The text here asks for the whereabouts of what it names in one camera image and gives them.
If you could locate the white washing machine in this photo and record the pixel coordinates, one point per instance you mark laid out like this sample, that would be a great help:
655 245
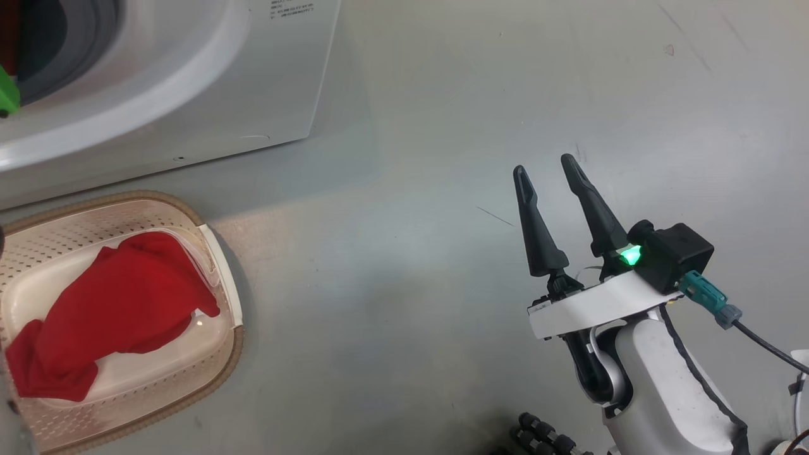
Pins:
221 76

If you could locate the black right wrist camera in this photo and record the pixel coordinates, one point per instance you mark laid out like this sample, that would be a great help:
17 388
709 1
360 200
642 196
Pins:
676 253

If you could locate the grey rubber door gasket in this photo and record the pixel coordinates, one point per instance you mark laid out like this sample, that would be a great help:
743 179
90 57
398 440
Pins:
95 38

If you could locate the cream perforated laundry basket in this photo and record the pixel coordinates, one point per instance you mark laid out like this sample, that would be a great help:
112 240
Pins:
208 354

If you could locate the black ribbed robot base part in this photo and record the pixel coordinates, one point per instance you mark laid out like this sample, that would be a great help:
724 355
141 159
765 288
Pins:
543 436

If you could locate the round white filter cover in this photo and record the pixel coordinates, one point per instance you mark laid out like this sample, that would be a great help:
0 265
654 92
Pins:
255 137

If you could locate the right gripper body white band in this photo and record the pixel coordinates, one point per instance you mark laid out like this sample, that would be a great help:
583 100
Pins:
594 303

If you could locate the red garment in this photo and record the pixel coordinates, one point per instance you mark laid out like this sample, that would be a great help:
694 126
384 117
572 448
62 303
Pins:
120 303

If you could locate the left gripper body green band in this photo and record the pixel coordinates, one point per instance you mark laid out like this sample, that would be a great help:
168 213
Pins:
7 95

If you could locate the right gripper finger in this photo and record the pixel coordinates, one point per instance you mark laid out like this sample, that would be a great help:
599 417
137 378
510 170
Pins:
540 246
597 221

